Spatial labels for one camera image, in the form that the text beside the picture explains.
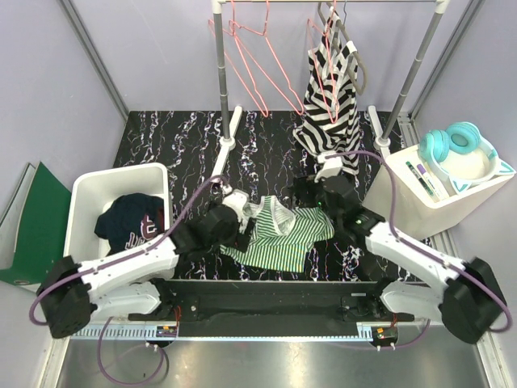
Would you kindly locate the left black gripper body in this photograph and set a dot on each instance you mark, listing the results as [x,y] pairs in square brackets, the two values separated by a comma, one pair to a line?
[233,237]

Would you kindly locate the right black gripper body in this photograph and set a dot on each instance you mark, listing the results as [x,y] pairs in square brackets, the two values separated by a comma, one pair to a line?
[315,196]

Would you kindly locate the green white striped tank top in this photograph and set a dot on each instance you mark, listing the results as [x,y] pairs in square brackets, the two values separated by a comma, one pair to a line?
[281,237]

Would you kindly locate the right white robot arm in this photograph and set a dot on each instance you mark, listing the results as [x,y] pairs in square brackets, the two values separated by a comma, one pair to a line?
[462,295]

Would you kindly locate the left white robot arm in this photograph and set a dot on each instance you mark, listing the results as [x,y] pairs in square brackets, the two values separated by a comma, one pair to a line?
[73,293]

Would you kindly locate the grey padded hanger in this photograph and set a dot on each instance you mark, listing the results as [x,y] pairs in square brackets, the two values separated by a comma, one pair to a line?
[356,69]

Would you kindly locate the black white striped garment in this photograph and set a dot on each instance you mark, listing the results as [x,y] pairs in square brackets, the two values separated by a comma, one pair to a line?
[317,135]

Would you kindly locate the white storage box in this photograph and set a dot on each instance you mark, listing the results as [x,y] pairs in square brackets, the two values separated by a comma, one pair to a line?
[416,214]

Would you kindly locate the navy blue shirt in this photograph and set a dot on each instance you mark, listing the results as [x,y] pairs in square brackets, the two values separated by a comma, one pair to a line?
[130,221]

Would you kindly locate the white grey clothes rack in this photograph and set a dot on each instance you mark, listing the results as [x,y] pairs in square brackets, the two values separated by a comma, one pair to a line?
[230,125]

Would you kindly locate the purple marker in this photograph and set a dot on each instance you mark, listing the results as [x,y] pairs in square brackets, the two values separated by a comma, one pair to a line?
[428,179]

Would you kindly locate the green marker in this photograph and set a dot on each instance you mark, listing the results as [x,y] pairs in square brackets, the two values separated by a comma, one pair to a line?
[418,176]

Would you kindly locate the white laundry bin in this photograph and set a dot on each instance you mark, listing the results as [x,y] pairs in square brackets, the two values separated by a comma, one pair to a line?
[93,193]

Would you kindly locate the teal cat ear headphones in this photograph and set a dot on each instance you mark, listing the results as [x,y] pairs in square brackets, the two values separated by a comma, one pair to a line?
[461,157]

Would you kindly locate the green binder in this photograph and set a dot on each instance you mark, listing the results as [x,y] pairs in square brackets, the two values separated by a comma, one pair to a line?
[33,226]

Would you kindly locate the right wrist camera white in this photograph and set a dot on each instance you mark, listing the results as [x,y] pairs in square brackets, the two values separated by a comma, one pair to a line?
[330,164]

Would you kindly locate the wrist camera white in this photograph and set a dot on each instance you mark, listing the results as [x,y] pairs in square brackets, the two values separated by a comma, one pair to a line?
[330,164]
[237,200]

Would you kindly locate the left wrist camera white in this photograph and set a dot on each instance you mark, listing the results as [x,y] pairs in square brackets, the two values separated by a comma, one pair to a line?
[237,200]

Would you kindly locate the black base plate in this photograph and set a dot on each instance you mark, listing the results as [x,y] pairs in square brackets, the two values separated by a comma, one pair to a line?
[268,310]

